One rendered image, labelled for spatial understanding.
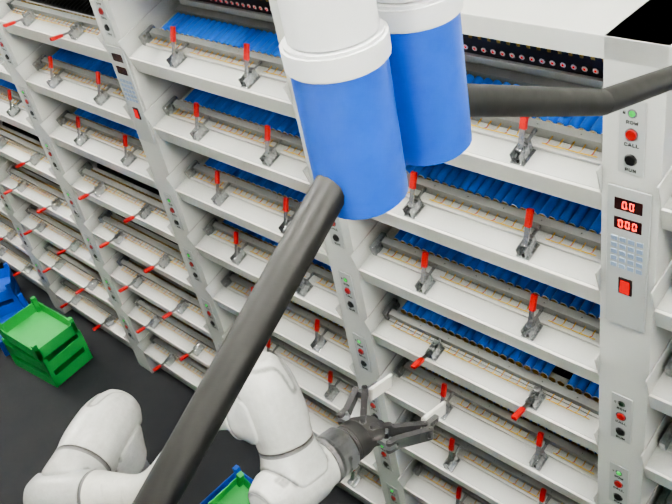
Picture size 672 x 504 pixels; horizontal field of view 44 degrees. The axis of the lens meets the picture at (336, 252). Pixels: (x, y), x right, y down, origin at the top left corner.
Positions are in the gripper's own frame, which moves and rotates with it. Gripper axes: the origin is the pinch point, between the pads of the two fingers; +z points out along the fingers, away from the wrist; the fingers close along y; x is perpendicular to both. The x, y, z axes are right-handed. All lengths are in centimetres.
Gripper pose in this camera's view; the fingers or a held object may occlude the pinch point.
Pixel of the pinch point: (414, 395)
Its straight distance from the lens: 171.5
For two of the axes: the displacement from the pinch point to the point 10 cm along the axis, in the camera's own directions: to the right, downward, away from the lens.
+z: 6.9, -3.6, 6.3
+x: -0.3, -8.8, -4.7
